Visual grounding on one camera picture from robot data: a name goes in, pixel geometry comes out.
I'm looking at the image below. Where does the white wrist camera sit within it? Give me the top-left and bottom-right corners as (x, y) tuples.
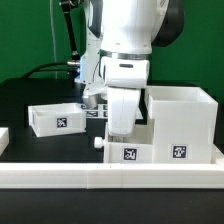
(82, 81), (107, 109)

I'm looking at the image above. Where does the white block at left edge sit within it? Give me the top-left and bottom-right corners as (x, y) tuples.
(0, 128), (9, 155)

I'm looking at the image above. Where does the grey camera cable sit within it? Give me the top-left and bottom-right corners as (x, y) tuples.
(49, 0), (58, 80)

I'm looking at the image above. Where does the white marker base plate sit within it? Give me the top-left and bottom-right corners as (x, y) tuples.
(80, 104), (108, 119)

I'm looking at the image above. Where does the white drawer tray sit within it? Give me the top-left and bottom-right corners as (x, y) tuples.
(28, 103), (86, 137)

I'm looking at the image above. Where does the white front fence rail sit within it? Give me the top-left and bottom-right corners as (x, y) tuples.
(0, 163), (224, 189)

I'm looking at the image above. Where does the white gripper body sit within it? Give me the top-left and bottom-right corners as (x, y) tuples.
(101, 56), (149, 137)

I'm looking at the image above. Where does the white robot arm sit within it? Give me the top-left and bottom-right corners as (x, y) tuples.
(80, 0), (184, 137)

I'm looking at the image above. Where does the black cable bundle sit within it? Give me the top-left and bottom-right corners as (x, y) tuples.
(21, 0), (82, 80)

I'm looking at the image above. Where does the white drawer cabinet box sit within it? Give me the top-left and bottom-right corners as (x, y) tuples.
(145, 86), (218, 164)

